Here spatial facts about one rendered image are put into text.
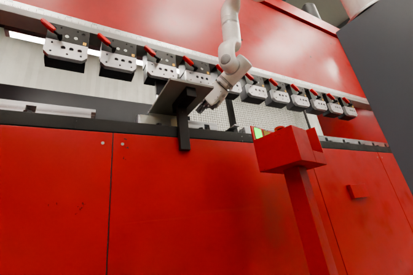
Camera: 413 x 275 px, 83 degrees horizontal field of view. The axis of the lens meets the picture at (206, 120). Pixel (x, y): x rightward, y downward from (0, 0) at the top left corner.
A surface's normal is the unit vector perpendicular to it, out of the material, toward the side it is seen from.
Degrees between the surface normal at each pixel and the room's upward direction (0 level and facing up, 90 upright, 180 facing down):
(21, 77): 90
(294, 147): 90
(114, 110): 90
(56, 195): 90
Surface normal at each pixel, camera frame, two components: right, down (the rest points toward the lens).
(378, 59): -0.84, -0.13
